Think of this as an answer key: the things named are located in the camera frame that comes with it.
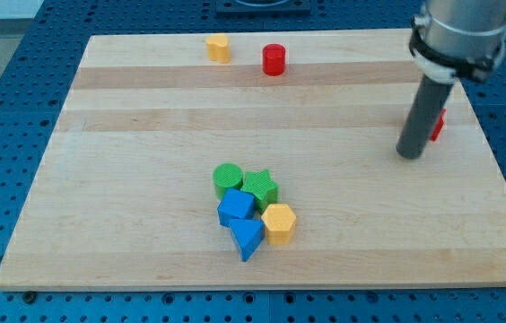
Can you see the blue triangle block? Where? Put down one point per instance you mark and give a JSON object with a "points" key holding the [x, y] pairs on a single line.
{"points": [[247, 235]]}

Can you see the blue cube block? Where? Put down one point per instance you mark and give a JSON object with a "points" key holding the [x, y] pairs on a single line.
{"points": [[235, 204]]}

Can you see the green star block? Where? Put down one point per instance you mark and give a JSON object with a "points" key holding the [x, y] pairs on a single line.
{"points": [[262, 187]]}

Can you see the wooden board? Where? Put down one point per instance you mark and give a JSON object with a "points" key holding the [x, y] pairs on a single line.
{"points": [[123, 198]]}

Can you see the yellow hexagon block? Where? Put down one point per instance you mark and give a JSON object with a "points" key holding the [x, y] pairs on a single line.
{"points": [[280, 224]]}

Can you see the yellow heart block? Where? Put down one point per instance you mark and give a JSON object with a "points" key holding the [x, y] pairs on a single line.
{"points": [[218, 48]]}

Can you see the green cylinder block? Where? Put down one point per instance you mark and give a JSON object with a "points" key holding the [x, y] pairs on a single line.
{"points": [[226, 176]]}

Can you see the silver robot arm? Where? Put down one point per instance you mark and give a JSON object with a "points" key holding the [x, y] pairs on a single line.
{"points": [[459, 39]]}

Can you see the red cylinder block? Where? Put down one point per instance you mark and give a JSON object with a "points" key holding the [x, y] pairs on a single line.
{"points": [[273, 59]]}

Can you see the red star block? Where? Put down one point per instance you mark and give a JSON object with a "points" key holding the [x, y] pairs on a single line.
{"points": [[438, 126]]}

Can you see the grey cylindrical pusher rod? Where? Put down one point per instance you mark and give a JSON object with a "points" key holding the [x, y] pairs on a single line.
{"points": [[422, 118]]}

